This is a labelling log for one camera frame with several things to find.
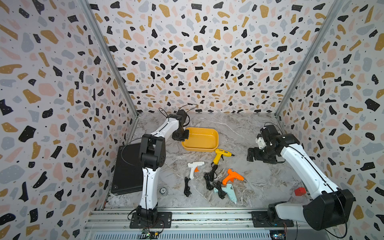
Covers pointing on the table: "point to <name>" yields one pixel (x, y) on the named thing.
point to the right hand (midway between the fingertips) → (255, 158)
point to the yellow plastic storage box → (201, 139)
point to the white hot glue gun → (194, 168)
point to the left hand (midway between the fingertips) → (185, 139)
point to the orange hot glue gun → (232, 176)
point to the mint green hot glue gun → (229, 191)
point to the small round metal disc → (162, 190)
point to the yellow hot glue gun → (221, 153)
